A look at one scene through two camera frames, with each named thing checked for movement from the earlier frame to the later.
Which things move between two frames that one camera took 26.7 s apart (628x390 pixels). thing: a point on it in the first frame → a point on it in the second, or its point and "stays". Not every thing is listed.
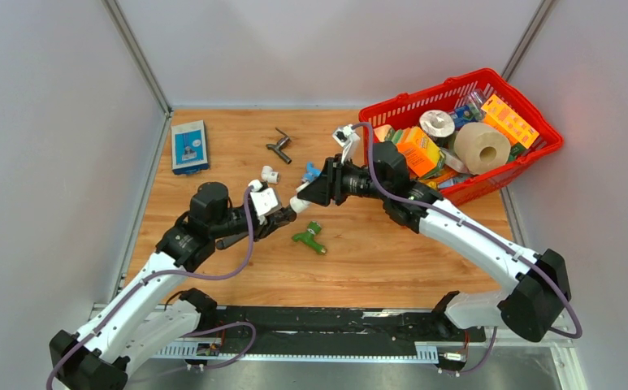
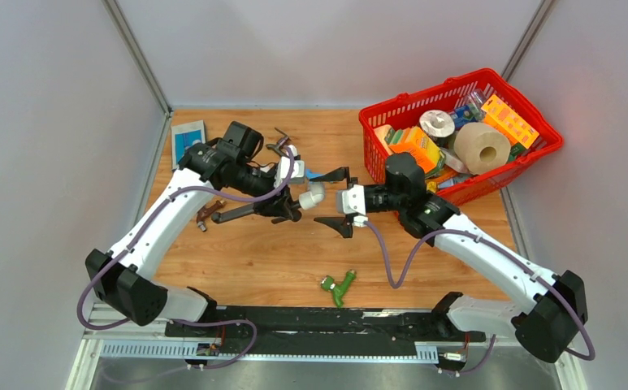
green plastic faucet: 308,237 → 339,288
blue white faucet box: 189,148 stays
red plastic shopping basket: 448,93 stays
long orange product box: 499,115 stays
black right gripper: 326,188 → 340,224
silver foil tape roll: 437,123 stays
